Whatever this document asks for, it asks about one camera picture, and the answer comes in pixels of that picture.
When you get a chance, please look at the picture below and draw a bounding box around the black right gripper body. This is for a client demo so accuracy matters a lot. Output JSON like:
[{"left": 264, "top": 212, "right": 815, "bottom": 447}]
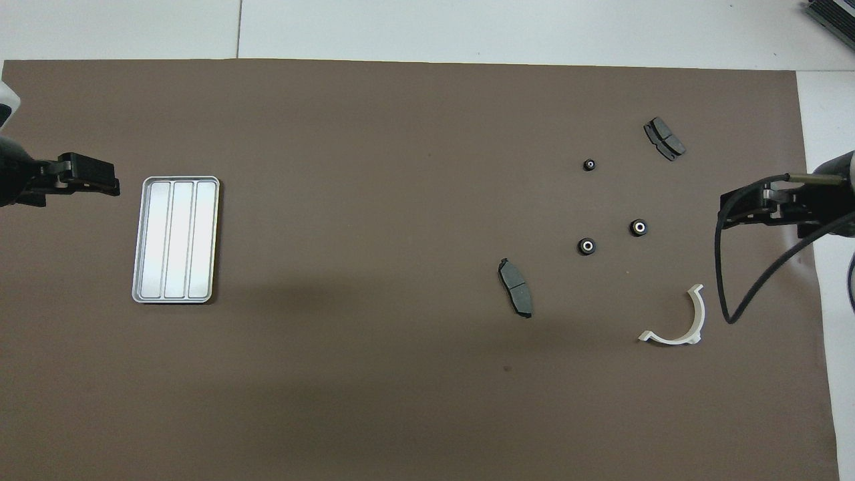
[{"left": 765, "top": 155, "right": 848, "bottom": 231}]

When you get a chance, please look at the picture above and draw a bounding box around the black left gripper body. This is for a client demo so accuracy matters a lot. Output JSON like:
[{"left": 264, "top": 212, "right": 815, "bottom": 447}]
[{"left": 0, "top": 137, "right": 64, "bottom": 208}]

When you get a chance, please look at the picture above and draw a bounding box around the silver ribbed metal tray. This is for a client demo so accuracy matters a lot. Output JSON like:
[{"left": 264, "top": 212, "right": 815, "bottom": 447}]
[{"left": 132, "top": 176, "right": 220, "bottom": 305}]

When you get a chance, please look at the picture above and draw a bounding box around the short grey brake pad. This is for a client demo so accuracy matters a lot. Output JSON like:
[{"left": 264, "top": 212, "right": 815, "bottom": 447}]
[{"left": 643, "top": 117, "right": 687, "bottom": 162}]

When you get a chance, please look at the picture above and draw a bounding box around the black ribbed device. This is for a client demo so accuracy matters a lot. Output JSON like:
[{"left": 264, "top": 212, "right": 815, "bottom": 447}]
[{"left": 804, "top": 0, "right": 855, "bottom": 34}]

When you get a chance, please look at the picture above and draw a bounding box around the long grey brake pad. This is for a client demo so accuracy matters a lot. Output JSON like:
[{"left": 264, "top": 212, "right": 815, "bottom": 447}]
[{"left": 498, "top": 257, "right": 534, "bottom": 319}]

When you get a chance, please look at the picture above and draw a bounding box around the brown paper table mat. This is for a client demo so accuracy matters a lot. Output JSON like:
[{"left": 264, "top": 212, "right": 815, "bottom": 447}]
[{"left": 0, "top": 59, "right": 841, "bottom": 481}]

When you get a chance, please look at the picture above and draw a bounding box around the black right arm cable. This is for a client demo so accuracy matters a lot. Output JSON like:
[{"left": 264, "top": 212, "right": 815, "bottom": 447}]
[{"left": 715, "top": 174, "right": 855, "bottom": 325}]

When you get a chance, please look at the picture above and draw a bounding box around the white curved plastic bracket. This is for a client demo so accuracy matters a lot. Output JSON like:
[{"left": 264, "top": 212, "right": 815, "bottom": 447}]
[{"left": 638, "top": 284, "right": 706, "bottom": 346}]

